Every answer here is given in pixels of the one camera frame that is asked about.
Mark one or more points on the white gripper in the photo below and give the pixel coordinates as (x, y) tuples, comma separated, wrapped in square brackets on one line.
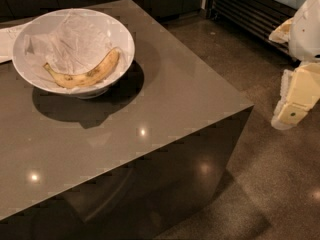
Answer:
[(306, 30)]

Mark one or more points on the yellow spotted banana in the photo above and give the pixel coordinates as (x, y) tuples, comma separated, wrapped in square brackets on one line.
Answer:
[(92, 77)]

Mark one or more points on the white paper liner in bowl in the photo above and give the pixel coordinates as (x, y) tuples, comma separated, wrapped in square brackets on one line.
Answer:
[(73, 44)]

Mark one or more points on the white ceramic bowl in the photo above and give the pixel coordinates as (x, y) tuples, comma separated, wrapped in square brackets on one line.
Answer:
[(36, 34)]

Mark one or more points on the dark glass-door refrigerator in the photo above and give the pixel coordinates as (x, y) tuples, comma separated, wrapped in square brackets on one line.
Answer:
[(259, 17)]

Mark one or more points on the white paper sheet on table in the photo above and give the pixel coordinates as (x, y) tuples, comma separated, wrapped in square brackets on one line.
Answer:
[(7, 39)]

